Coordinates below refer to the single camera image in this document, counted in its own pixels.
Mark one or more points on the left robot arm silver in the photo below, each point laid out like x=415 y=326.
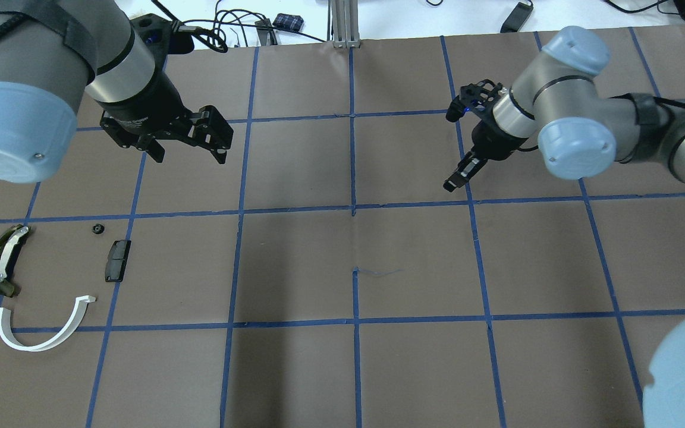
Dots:
x=53 y=53

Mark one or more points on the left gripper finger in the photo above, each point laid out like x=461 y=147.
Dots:
x=155 y=151
x=220 y=155

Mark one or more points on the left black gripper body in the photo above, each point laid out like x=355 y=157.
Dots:
x=147 y=106

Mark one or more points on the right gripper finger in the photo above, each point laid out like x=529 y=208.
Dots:
x=454 y=182
x=468 y=167

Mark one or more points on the green brake shoe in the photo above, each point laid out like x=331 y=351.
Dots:
x=11 y=242

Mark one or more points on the aluminium extrusion post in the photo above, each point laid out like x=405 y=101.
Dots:
x=344 y=24

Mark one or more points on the black brake pad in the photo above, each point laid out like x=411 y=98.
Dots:
x=117 y=259

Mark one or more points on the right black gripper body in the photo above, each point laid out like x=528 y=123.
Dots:
x=493 y=144

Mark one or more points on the black power adapter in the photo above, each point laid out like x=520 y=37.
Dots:
x=517 y=17

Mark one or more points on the white curved plastic part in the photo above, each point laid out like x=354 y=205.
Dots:
x=9 y=337

